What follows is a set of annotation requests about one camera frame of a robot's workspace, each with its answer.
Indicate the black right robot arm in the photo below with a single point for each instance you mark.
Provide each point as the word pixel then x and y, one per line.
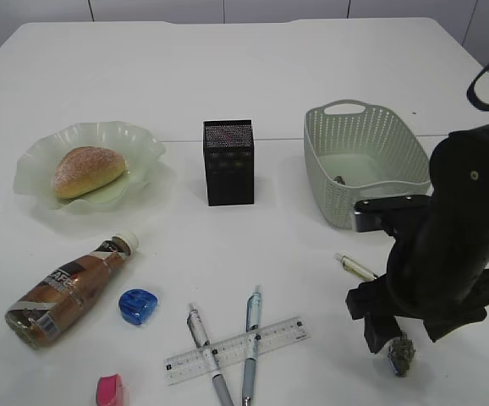
pixel 437 270

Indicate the brown coffee bottle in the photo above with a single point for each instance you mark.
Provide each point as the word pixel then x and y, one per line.
pixel 50 308

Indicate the blue pencil sharpener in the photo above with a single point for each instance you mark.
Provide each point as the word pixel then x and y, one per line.
pixel 136 306

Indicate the pink eraser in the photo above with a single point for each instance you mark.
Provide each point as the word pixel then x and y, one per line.
pixel 110 391

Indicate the paper ball grey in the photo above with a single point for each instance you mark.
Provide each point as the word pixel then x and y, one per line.
pixel 400 354

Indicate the clear plastic ruler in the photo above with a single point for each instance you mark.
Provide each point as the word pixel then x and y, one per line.
pixel 231 351

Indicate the pale green woven basket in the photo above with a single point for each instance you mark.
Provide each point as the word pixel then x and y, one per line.
pixel 371 147

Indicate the light blue pen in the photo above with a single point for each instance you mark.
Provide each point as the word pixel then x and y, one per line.
pixel 253 319

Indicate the pale green wavy plate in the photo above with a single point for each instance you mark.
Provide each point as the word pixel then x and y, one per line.
pixel 138 146

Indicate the grey white pen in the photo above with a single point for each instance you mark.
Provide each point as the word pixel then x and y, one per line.
pixel 203 343

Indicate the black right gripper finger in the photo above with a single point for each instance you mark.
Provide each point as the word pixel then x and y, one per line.
pixel 379 330

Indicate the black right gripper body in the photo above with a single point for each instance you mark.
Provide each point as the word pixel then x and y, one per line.
pixel 373 298

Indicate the paper ball pink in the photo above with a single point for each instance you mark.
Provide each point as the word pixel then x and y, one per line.
pixel 339 180

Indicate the black mesh pen holder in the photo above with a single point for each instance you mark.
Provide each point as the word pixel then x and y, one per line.
pixel 228 151

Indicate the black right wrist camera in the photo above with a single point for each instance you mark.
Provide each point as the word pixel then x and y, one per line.
pixel 389 214

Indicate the sugared bread roll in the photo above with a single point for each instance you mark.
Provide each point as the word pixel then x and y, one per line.
pixel 85 169

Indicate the cream green ballpoint pen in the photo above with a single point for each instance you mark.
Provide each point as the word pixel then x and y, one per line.
pixel 353 267

